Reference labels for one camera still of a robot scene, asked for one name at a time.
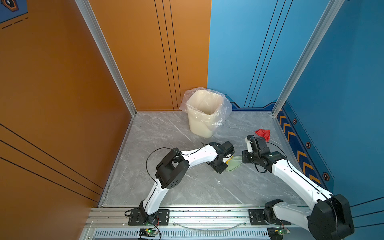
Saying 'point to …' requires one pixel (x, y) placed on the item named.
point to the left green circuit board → (151, 232)
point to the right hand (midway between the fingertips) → (242, 155)
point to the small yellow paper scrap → (226, 162)
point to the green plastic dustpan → (234, 163)
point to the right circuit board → (277, 233)
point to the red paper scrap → (264, 133)
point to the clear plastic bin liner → (225, 111)
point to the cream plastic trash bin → (203, 108)
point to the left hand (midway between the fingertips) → (220, 168)
